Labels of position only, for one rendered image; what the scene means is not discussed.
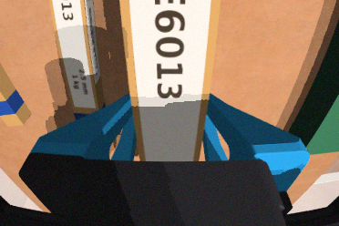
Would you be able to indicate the tan box with white label and blue bands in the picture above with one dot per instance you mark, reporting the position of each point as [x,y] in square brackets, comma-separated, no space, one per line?
[76,38]

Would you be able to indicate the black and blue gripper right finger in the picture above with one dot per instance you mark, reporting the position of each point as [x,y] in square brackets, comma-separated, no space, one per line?
[249,137]

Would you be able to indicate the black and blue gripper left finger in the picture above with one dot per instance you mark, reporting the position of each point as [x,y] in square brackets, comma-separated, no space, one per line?
[91,136]

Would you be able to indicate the dark green rectangular block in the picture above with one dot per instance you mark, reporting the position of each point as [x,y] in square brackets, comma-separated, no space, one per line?
[317,123]

